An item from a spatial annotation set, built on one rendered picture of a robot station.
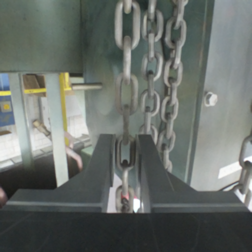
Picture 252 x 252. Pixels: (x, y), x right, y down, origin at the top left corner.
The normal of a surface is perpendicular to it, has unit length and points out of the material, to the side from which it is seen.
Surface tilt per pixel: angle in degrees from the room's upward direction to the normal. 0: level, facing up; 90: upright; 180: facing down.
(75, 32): 90
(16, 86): 90
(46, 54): 90
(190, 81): 90
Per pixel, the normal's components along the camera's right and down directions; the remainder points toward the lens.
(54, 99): 0.76, 0.21
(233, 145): 0.49, 0.26
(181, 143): -0.87, 0.13
